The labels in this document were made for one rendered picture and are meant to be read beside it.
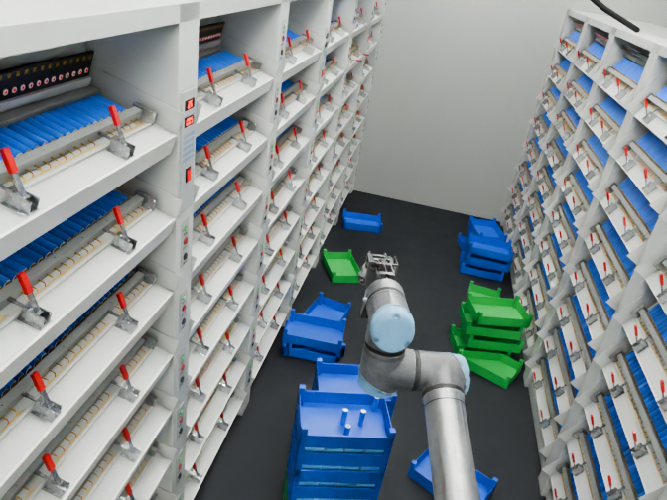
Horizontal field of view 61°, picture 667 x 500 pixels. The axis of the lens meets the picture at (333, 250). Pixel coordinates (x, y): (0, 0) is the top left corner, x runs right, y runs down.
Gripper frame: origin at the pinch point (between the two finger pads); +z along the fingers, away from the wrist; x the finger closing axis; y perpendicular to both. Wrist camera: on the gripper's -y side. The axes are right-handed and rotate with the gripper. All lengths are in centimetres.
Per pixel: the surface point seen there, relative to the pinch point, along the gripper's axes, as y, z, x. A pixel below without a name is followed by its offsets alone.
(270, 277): -57, 100, 27
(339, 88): 19, 192, 1
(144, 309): -8, -20, 54
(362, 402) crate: -64, 24, -10
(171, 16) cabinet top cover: 55, -19, 50
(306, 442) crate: -65, 4, 10
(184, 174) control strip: 22, -10, 48
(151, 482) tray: -67, -14, 53
